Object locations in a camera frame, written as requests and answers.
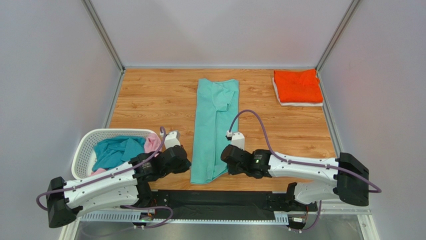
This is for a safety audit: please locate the light teal t-shirt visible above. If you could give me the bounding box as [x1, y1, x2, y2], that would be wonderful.
[190, 78, 239, 185]

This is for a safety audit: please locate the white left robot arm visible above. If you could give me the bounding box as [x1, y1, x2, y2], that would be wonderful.
[45, 145, 191, 228]

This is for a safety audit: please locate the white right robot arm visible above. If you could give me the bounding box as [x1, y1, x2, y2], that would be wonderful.
[220, 144, 370, 207]

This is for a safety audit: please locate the pink t-shirt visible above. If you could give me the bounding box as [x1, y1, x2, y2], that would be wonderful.
[90, 133, 162, 177]

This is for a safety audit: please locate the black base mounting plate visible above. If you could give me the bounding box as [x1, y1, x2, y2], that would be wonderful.
[134, 190, 318, 221]

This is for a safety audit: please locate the dark teal t-shirt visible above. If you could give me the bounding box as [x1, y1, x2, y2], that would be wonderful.
[91, 135, 147, 172]

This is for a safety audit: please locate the folded white t-shirt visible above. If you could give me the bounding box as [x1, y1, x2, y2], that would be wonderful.
[271, 77, 324, 107]

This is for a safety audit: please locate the white perforated laundry basket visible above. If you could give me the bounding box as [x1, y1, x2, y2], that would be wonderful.
[71, 128, 155, 180]

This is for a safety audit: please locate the folded orange t-shirt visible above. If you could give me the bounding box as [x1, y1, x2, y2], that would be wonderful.
[273, 69, 324, 103]

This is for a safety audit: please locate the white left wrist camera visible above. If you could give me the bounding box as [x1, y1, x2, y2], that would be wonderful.
[160, 130, 181, 149]

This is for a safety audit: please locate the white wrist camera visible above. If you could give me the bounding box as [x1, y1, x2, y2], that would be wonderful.
[226, 130, 245, 150]
[160, 130, 181, 149]

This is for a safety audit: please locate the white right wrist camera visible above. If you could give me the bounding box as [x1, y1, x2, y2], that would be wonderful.
[226, 130, 245, 150]

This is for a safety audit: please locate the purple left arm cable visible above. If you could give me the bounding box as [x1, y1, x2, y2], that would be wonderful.
[35, 126, 174, 231]

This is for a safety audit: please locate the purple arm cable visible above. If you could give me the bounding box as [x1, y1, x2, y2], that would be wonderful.
[35, 126, 174, 231]
[227, 109, 382, 233]

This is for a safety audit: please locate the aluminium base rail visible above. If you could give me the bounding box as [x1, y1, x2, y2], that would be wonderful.
[59, 190, 379, 240]

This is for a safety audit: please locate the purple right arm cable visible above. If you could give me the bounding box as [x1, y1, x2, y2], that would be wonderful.
[227, 109, 382, 233]

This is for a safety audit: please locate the aluminium frame post left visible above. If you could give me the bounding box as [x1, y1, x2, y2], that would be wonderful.
[81, 0, 126, 73]

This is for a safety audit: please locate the aluminium frame post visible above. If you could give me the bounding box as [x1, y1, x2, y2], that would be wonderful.
[315, 0, 362, 73]
[81, 0, 126, 73]

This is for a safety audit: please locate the aluminium frame post right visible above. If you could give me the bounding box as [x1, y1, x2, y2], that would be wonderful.
[315, 0, 362, 73]

